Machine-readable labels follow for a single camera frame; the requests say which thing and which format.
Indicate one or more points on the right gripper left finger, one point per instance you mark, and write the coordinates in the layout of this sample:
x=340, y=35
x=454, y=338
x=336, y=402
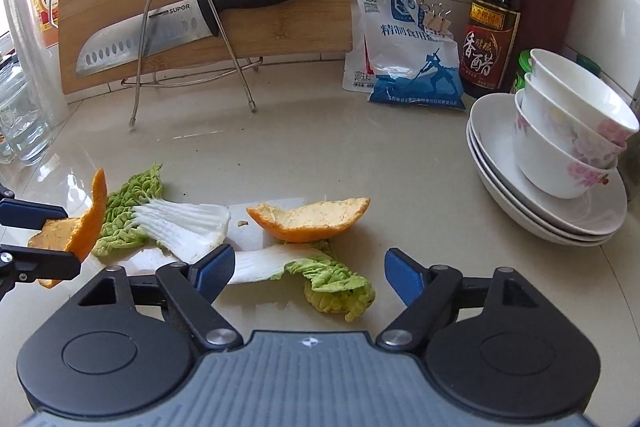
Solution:
x=185, y=294

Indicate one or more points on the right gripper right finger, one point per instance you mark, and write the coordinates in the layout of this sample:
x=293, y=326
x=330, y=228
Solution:
x=433, y=298

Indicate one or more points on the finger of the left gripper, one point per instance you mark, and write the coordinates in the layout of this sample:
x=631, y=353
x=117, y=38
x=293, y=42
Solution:
x=17, y=213
x=26, y=265

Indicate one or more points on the orange peel piece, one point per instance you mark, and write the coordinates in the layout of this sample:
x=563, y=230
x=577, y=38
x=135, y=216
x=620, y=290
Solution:
x=76, y=235
x=309, y=223

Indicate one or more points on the small napa cabbage piece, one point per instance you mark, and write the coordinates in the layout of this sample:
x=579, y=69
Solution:
x=330, y=286

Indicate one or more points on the curly napa cabbage leaf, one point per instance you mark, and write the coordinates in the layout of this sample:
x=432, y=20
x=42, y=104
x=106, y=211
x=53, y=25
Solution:
x=137, y=214

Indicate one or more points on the clear drinking glass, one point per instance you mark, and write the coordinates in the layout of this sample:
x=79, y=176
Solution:
x=23, y=124

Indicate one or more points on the stack of clear cups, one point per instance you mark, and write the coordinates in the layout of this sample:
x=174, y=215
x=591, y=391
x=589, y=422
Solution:
x=40, y=64

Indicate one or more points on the middle white plate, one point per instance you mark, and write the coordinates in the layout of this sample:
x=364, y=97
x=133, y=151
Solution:
x=588, y=220

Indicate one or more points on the white plate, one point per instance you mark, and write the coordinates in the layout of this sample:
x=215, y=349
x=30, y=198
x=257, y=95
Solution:
x=499, y=108
x=588, y=220
x=527, y=219

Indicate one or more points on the bottom white floral bowl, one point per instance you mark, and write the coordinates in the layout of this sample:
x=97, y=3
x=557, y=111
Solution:
x=548, y=167

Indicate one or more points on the white floral bowl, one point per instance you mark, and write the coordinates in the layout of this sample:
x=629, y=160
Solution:
x=566, y=131
x=583, y=95
x=548, y=167

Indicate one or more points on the bottom white plate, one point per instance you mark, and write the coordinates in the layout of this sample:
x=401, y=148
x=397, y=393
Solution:
x=527, y=219

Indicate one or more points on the top white plate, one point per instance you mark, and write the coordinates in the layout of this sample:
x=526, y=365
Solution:
x=499, y=108

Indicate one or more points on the middle white floral bowl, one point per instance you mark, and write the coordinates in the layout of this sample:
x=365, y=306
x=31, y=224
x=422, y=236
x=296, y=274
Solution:
x=566, y=131

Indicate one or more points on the white blue salt bag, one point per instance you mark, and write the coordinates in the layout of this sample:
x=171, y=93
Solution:
x=395, y=59

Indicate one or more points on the dark vinegar bottle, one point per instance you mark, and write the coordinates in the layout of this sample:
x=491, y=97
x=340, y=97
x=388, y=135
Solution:
x=487, y=45

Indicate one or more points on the top white floral bowl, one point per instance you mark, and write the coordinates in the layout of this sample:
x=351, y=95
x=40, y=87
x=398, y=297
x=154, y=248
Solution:
x=583, y=95

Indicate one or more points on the metal binder clips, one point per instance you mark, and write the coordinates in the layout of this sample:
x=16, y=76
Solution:
x=435, y=16

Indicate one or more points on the metal wire board stand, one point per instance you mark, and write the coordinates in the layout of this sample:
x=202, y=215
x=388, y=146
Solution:
x=191, y=55

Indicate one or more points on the black handled kitchen knife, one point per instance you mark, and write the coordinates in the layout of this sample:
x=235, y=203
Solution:
x=160, y=30

